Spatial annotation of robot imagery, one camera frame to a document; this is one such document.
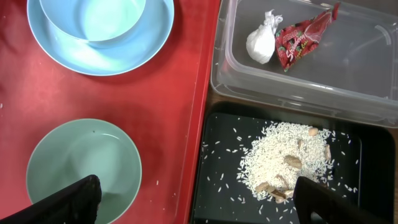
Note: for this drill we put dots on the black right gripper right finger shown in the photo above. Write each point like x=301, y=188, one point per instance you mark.
x=310, y=197

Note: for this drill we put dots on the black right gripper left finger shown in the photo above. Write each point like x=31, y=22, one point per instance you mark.
x=76, y=204

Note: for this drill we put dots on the rice and meat leftovers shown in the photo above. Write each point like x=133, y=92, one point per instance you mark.
x=271, y=167

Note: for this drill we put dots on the red candy wrapper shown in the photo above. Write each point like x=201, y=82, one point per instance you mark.
x=296, y=41

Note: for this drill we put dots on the white napkin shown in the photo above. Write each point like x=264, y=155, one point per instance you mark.
x=260, y=44

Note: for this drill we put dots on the light blue plate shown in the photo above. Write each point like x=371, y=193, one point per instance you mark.
x=120, y=56

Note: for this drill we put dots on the small mint green bowl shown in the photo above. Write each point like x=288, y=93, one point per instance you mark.
x=94, y=20

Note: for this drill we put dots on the black tray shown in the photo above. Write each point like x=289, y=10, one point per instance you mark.
x=363, y=173

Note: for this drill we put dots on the red serving tray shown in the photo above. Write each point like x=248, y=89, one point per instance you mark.
x=152, y=104

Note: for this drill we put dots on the clear plastic bin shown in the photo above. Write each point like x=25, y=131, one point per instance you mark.
x=351, y=75

